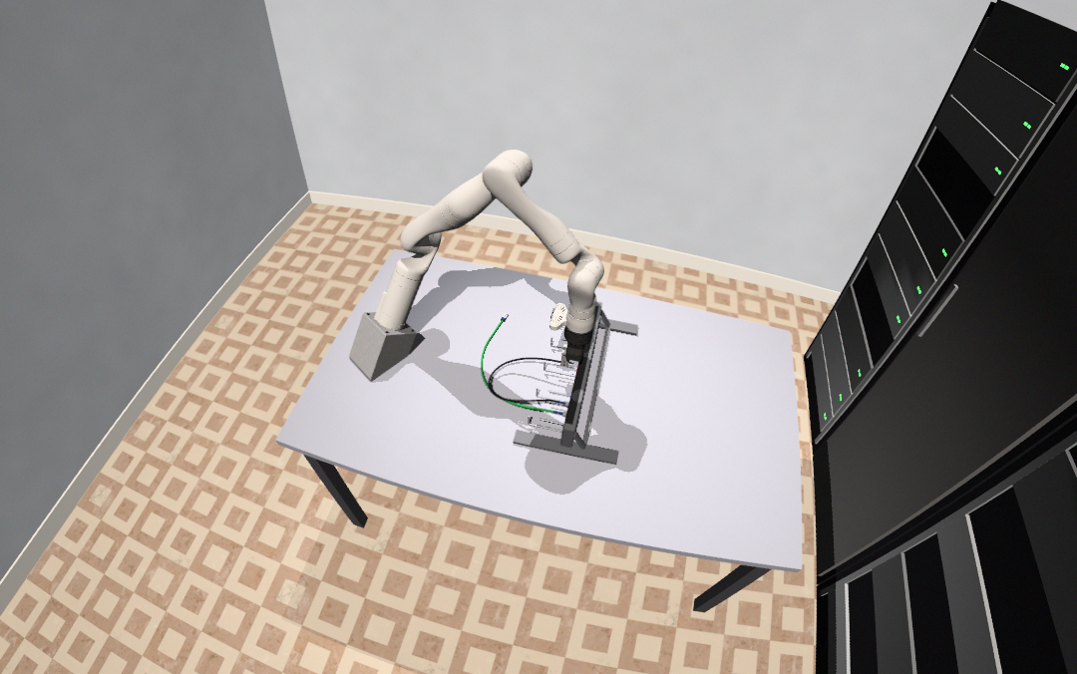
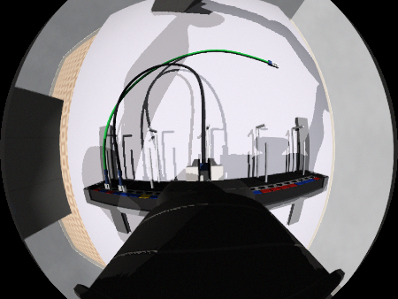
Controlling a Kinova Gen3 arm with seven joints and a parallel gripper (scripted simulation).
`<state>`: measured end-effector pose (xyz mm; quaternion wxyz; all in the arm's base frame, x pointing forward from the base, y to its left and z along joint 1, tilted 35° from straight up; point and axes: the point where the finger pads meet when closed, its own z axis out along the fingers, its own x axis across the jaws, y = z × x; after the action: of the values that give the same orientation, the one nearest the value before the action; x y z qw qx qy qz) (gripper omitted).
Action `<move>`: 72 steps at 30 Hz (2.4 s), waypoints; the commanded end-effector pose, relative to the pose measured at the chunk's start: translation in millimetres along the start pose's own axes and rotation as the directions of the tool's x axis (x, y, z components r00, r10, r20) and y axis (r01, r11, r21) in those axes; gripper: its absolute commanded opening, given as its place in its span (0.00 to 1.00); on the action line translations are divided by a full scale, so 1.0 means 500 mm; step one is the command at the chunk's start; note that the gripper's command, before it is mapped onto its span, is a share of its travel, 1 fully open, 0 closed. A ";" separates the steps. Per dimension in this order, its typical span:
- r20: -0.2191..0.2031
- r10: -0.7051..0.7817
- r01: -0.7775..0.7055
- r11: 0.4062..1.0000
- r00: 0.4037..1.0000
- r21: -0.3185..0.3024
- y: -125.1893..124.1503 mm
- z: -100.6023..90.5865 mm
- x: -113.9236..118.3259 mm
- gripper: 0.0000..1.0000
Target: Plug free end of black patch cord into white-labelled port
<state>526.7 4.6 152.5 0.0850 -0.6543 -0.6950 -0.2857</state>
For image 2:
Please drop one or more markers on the black cable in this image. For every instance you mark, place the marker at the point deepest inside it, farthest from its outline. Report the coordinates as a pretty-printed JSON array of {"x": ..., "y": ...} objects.
[{"x": 117, "y": 106}]

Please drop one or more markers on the white cable plug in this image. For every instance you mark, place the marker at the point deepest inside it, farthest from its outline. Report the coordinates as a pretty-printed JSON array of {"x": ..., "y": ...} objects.
[
  {"x": 273, "y": 64},
  {"x": 204, "y": 172}
]

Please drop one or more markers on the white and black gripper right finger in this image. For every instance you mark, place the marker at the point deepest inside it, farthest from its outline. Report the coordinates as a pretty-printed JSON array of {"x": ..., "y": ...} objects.
[{"x": 215, "y": 172}]

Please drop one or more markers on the dark grey rack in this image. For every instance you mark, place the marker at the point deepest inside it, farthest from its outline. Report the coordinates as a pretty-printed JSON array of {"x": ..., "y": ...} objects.
[{"x": 288, "y": 187}]

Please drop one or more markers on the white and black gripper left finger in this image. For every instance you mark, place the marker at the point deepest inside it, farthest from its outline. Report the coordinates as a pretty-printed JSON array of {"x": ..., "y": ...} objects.
[{"x": 193, "y": 171}]

